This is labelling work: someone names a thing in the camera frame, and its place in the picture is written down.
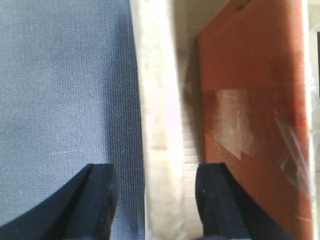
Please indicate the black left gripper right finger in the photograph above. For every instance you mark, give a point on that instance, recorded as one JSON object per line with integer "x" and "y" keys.
{"x": 227, "y": 212}

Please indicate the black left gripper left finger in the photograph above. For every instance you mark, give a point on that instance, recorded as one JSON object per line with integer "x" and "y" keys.
{"x": 83, "y": 209}

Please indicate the large brown cardboard box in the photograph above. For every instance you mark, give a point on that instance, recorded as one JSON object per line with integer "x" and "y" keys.
{"x": 169, "y": 215}

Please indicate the red printed cardboard box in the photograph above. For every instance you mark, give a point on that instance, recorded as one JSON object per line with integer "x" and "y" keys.
{"x": 256, "y": 94}

